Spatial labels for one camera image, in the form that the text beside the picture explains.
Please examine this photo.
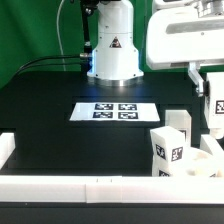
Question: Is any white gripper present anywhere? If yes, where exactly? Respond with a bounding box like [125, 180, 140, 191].
[146, 8, 224, 97]

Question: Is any white right fence bar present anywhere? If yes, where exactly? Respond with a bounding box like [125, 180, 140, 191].
[199, 133, 224, 178]

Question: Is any white fence bar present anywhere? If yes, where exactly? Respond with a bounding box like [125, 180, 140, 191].
[199, 133, 224, 178]
[0, 175, 224, 205]
[0, 133, 15, 170]

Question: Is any white marker sheet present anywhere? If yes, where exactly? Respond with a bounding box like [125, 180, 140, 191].
[70, 102, 160, 122]

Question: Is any white front fence bar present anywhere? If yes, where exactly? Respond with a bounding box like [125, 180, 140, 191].
[0, 175, 224, 205]

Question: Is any white left fence bar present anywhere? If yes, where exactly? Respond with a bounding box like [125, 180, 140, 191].
[0, 133, 15, 170]

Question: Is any grey thin cable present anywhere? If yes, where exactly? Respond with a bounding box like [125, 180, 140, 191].
[55, 0, 68, 72]

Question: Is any black cable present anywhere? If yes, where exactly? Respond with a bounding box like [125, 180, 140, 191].
[14, 53, 91, 79]

